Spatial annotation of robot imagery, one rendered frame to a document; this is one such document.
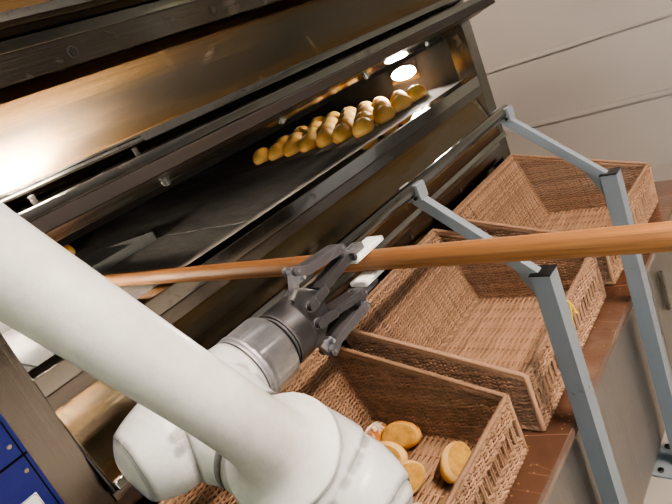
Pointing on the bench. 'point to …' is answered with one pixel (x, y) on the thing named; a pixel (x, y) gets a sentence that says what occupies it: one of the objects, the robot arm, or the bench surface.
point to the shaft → (441, 254)
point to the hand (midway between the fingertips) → (367, 260)
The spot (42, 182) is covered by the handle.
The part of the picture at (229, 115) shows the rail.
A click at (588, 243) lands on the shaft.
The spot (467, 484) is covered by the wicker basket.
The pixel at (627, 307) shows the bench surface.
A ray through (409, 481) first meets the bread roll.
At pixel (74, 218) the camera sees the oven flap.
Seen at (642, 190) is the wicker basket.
